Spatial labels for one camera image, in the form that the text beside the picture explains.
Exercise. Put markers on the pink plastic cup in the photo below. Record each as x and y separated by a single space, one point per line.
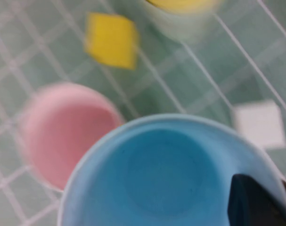
67 131

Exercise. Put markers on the yellow foam cube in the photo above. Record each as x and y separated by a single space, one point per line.
112 40

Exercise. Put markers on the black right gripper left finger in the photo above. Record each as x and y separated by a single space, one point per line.
255 204

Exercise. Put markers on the green white-grid tablecloth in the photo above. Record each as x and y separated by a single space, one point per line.
204 82

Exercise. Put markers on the green plastic cup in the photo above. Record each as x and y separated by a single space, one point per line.
185 26

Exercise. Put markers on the yellow plastic cup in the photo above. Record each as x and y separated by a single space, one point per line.
180 4

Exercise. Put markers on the light blue plastic cup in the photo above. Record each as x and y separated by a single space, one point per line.
157 176

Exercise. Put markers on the white foam cube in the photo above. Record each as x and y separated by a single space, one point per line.
260 124

